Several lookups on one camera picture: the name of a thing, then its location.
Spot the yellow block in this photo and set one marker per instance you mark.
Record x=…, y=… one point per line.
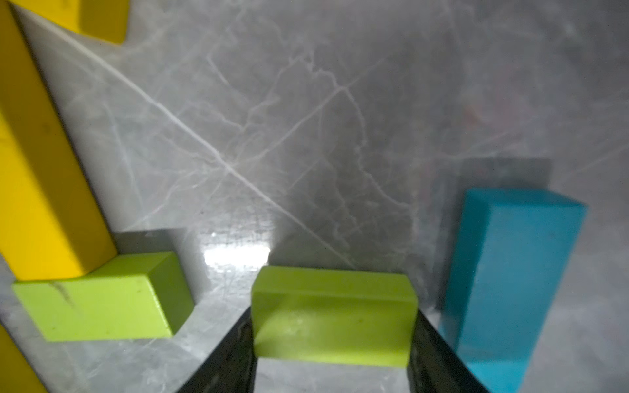
x=106, y=20
x=16, y=373
x=51, y=225

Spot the teal block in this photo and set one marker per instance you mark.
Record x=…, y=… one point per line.
x=511, y=250

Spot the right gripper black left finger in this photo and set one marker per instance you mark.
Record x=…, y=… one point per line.
x=232, y=366

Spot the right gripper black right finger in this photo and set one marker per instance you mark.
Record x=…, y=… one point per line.
x=434, y=367

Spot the light green block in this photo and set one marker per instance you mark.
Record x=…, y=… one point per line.
x=133, y=296

